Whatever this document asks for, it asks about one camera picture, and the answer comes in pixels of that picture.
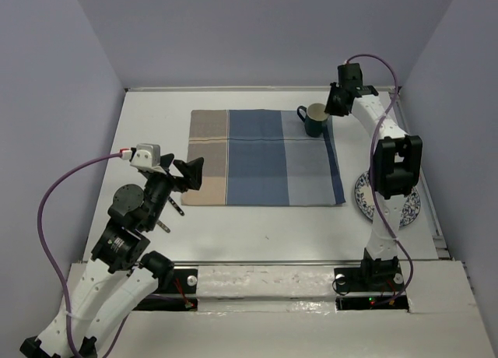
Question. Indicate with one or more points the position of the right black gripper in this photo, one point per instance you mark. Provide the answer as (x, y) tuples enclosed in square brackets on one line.
[(330, 107)]

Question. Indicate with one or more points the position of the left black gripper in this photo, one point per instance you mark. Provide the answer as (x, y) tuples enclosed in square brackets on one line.
[(193, 172)]

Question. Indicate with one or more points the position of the green mug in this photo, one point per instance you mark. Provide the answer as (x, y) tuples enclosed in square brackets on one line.
[(314, 118)]

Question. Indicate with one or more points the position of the blue and beige cloth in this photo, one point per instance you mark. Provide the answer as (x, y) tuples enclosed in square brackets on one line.
[(262, 158)]

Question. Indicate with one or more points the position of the blue floral plate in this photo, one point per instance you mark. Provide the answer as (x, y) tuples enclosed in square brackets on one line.
[(365, 202)]

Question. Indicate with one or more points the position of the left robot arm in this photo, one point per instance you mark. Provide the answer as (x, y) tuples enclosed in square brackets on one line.
[(121, 272)]

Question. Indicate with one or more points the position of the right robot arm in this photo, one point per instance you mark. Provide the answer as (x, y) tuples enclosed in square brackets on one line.
[(394, 169)]

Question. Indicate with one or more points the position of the metal fork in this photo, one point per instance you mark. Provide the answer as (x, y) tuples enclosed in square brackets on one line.
[(176, 206)]

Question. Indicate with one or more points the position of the metal knife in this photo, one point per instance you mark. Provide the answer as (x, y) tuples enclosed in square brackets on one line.
[(163, 226)]

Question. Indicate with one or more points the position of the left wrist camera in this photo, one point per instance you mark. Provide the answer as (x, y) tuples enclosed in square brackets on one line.
[(146, 157)]

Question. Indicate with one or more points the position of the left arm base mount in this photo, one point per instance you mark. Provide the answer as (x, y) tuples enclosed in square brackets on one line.
[(175, 295)]

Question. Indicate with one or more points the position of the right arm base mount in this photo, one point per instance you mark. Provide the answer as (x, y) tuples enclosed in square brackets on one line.
[(354, 293)]

